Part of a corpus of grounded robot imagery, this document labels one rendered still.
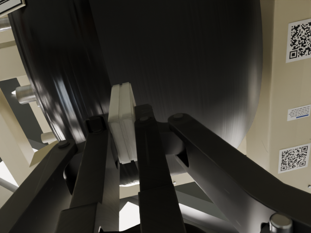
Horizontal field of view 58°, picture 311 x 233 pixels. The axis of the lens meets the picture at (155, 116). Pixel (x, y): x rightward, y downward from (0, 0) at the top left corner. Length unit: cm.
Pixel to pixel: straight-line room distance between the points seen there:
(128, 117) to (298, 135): 58
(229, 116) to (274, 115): 29
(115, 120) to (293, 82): 50
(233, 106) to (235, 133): 5
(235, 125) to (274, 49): 23
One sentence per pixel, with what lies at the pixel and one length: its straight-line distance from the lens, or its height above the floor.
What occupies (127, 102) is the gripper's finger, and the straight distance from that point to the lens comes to 18.
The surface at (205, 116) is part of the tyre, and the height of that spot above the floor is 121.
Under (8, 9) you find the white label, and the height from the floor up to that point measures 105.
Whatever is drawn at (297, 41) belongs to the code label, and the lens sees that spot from 59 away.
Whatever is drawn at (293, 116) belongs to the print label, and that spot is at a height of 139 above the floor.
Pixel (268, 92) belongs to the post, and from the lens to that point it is 62.
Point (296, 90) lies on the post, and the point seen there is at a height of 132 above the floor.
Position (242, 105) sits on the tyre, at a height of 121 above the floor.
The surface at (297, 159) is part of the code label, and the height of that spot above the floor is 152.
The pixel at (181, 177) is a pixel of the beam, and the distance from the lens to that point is 103.
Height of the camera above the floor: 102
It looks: 32 degrees up
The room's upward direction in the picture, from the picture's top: 168 degrees clockwise
